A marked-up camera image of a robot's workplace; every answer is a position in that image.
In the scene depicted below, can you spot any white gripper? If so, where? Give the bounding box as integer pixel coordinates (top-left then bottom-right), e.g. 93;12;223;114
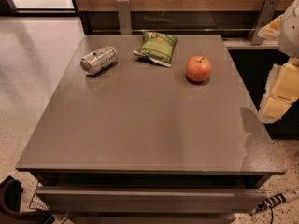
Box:
258;0;299;124

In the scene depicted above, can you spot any silver 7up soda can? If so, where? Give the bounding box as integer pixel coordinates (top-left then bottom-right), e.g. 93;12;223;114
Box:
80;46;118;76

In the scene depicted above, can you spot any red apple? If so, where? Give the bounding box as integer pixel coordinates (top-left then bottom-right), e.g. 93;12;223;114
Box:
186;56;212;82

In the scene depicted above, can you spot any green chip bag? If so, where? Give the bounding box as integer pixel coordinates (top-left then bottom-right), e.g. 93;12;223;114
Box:
133;31;177;68

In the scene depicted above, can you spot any grey drawer front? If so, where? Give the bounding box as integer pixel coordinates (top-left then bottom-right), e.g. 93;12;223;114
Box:
36;187;265;214

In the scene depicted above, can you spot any black curved base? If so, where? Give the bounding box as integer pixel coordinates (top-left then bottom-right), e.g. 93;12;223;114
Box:
0;175;54;224

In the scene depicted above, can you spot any right metal bracket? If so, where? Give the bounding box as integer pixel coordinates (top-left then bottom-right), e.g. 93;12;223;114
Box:
248;0;280;45

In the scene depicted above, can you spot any metal bracket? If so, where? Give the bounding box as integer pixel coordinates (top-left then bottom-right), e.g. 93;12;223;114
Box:
117;0;133;35
248;0;280;45

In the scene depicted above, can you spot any left metal bracket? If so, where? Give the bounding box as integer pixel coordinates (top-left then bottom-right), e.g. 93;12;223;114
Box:
117;0;133;35

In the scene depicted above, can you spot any wire basket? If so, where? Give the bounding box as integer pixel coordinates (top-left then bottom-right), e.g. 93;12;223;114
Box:
29;192;69;224

